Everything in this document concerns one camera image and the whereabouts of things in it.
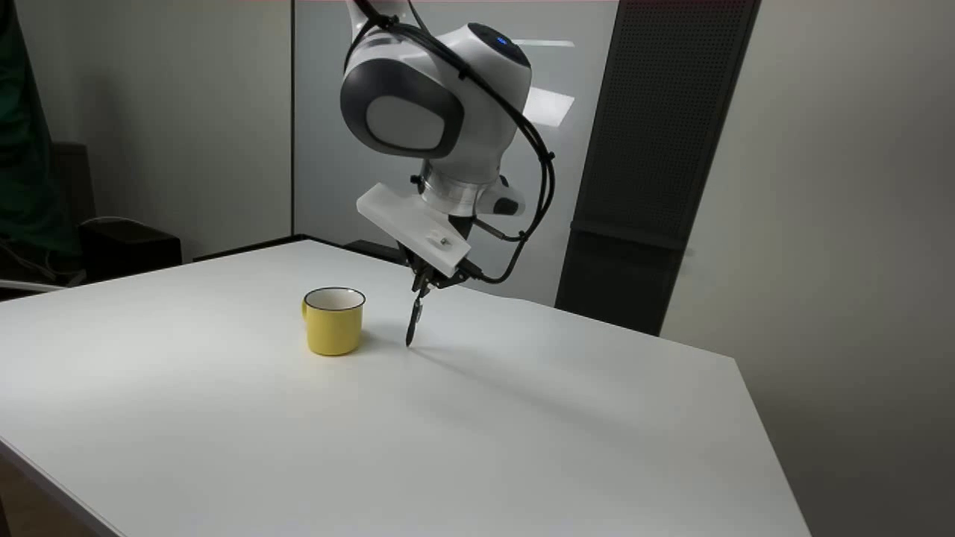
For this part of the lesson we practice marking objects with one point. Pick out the black pen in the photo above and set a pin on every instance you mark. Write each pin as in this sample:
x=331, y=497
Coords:
x=413, y=321

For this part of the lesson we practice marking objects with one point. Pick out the yellow enamel mug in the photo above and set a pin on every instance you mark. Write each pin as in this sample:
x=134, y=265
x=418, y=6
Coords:
x=331, y=321

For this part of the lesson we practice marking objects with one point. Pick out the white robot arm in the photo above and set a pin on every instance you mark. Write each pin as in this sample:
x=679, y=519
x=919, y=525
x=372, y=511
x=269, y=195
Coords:
x=454, y=103

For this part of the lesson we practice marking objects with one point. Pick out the dark vertical pillar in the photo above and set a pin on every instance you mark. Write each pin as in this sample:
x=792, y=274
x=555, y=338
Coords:
x=667, y=86

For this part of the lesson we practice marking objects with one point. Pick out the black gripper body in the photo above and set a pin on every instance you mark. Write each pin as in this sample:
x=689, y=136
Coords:
x=433, y=274

